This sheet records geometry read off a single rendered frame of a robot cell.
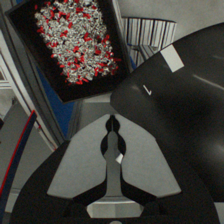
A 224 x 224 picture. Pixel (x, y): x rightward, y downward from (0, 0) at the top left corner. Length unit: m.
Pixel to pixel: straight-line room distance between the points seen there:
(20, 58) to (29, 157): 0.98
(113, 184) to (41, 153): 0.63
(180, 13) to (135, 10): 0.35
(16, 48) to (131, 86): 0.26
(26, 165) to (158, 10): 1.55
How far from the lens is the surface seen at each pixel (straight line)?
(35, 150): 1.24
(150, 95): 0.19
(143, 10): 1.14
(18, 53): 0.35
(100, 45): 0.28
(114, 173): 1.01
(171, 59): 0.18
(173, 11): 1.21
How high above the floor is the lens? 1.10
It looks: 43 degrees down
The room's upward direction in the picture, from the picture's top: 178 degrees clockwise
